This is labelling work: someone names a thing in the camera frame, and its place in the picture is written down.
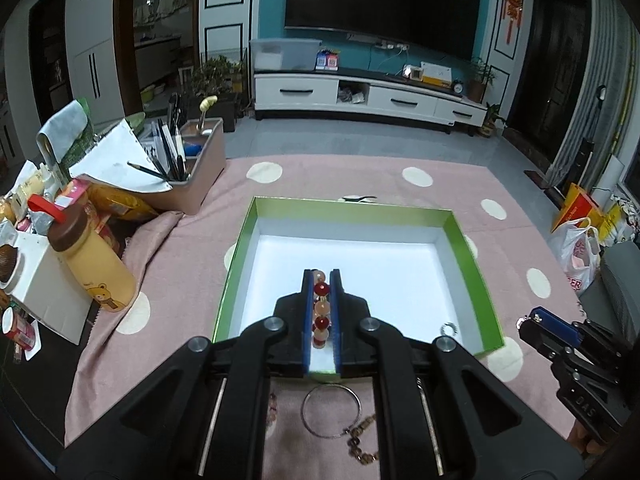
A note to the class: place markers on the green box with white inside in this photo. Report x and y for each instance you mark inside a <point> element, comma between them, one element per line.
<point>350,255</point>

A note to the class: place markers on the black flat screen television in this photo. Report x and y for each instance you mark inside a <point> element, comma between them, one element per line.
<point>380,0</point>

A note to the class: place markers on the grey seat cushion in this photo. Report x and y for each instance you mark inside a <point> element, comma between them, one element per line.
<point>615,280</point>

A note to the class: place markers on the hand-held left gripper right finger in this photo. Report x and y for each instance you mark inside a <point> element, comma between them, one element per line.
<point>337,320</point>

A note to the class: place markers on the black alarm clock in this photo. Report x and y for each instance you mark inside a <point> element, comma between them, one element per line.
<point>458,87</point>

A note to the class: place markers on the large dark planter with plants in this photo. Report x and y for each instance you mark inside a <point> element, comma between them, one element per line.
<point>215,80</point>

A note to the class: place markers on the small pink digital clock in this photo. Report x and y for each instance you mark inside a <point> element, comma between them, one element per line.
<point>412,73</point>

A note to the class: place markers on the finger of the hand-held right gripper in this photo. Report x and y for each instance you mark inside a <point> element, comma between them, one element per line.
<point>537,337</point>
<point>555,321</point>

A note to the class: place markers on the green basin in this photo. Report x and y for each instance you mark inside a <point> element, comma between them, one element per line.
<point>152,94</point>

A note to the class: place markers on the tall potted plant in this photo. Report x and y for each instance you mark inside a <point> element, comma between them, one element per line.
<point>477,90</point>

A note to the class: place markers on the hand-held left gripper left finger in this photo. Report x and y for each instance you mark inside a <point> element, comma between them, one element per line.
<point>306,320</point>

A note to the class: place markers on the red knot wall ornament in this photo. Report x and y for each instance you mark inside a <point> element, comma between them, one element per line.
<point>512,5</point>

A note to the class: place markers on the white cardboard box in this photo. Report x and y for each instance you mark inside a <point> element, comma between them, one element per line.
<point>45,285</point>

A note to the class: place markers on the silver bangle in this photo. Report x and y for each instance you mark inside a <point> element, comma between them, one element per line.
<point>302,410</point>

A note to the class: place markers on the dark door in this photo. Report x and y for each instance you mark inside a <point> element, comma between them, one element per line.
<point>550,70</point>

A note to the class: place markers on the pink packet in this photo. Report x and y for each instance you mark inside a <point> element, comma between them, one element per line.
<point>70,195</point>

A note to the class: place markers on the white television cabinet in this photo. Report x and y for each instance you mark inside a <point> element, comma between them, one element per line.
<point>400,100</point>

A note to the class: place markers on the black hair clip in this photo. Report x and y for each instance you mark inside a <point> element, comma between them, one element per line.
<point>360,198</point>

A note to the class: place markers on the yellow paper bag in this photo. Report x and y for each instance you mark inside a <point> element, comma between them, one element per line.
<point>575,207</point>

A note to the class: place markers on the person's right hand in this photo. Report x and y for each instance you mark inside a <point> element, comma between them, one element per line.
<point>585,440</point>

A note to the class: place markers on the yellow snack bag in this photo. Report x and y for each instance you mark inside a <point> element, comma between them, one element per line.
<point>122,202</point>

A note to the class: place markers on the clear plastic storage box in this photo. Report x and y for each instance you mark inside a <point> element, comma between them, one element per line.
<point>285,55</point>

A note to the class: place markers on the pink cup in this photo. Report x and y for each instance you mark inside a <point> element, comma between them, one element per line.
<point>20,330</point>

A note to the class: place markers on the white and yellow desk calendar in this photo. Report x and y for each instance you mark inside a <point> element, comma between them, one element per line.
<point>436,72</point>

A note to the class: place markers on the yellow bottle with brown lid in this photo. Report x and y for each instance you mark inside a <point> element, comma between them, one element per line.
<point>95,270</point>

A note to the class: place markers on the grey striped curtain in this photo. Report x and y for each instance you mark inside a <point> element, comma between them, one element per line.
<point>600,110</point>

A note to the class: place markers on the white power strip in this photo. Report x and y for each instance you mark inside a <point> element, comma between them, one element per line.
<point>392,46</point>

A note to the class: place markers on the small potted floor plant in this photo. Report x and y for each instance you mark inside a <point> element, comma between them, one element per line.
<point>491,120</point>

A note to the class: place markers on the upright vacuum cleaner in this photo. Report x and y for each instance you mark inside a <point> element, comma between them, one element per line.
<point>582,155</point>

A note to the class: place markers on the pink organizer bin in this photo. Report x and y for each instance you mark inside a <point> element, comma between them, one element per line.
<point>200,175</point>

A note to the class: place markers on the white paper sheets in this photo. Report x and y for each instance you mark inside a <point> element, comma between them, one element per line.
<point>112,160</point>

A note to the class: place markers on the pink polka dot blanket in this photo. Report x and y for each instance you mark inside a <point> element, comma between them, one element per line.
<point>200,240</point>

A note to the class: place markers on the dark pencil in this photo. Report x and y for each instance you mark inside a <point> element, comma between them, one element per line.
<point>147,170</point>

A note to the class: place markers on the yellow duck head stick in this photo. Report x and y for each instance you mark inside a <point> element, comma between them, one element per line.
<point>207,104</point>

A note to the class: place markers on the white plastic bag red print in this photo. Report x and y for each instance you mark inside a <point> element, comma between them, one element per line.
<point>575,260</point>

